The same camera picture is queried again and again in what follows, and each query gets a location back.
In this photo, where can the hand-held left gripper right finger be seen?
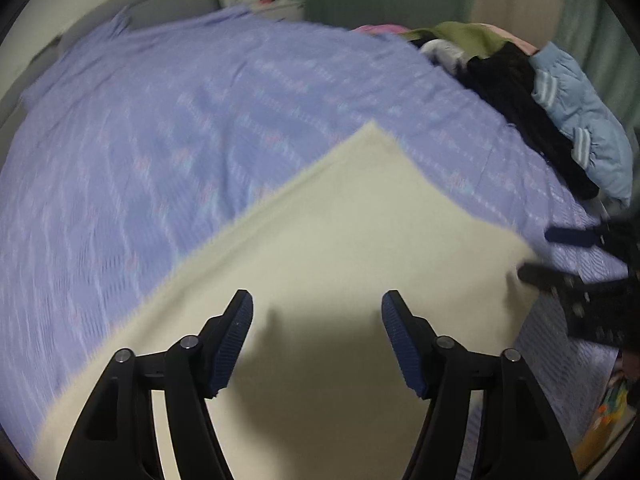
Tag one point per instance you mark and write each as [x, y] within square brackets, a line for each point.
[400, 345]

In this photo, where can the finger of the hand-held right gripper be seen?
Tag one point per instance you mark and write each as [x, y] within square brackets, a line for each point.
[542, 275]
[570, 236]

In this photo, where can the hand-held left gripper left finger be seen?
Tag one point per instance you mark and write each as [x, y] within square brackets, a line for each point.
[232, 345]

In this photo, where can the cream towel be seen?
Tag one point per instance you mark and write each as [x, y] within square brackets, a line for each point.
[325, 235]

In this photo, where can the orange yellow printed item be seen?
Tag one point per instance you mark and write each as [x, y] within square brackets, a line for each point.
[607, 410]

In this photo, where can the light blue padded jacket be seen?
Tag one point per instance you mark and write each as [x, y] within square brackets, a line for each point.
[585, 120]

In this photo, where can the black garment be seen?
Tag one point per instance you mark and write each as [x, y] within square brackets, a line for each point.
[510, 90]

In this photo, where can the pale green curtain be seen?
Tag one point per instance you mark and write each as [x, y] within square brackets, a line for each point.
[600, 35]

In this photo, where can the peach garment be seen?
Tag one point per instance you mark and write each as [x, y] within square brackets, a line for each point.
[515, 40]

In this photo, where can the purple patterned blanket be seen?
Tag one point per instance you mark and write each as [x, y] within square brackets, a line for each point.
[175, 135]

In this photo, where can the white grey garment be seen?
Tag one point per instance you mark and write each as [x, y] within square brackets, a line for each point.
[442, 52]

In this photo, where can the olive green garment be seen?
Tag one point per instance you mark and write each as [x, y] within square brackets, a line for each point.
[465, 35]

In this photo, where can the pink garment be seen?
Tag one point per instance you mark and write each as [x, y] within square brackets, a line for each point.
[380, 28]

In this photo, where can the white nightstand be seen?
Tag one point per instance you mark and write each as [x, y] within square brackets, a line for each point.
[285, 10]

